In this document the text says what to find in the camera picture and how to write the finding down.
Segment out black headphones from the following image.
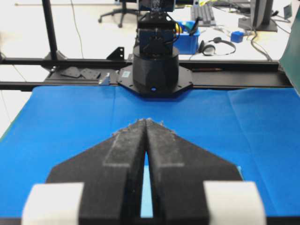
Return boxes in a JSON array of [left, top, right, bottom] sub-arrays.
[[198, 37, 236, 56]]

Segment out black aluminium frame rail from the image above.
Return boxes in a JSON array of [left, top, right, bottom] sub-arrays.
[[0, 56, 291, 98]]

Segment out monitor stand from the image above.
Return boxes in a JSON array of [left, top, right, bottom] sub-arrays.
[[238, 0, 278, 32]]

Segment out black keyboard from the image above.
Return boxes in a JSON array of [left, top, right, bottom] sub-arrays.
[[190, 3, 216, 27]]

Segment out black office chair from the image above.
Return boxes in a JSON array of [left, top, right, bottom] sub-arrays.
[[98, 0, 141, 28]]

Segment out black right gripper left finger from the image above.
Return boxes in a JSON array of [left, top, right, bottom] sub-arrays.
[[46, 119, 147, 225]]

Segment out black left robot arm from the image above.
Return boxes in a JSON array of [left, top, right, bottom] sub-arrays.
[[117, 0, 193, 98]]

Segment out blue table cloth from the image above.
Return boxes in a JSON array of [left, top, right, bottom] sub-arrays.
[[0, 86, 300, 218]]

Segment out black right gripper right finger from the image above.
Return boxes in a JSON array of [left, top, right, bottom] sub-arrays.
[[146, 119, 242, 225]]

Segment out blue plastic bin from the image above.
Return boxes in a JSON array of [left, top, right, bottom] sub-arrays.
[[174, 21, 200, 55]]

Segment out small blue box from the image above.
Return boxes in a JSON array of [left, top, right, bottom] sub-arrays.
[[230, 31, 245, 43]]

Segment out black vertical frame post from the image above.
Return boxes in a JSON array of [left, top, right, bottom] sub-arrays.
[[42, 0, 57, 60]]

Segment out green backdrop board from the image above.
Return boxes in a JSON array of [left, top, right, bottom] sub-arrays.
[[279, 10, 300, 95]]

